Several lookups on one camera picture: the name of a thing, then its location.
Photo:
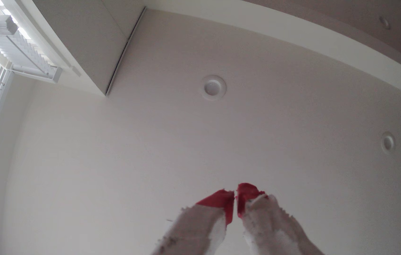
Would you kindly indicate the raised white window blind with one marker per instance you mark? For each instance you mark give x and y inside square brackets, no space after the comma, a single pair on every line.
[20,49]

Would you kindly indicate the white recessed ceiling light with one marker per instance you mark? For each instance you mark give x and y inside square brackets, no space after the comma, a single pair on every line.
[213,87]
[384,22]
[388,142]

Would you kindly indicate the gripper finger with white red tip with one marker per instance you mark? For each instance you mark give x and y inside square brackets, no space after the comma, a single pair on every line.
[271,226]
[197,226]

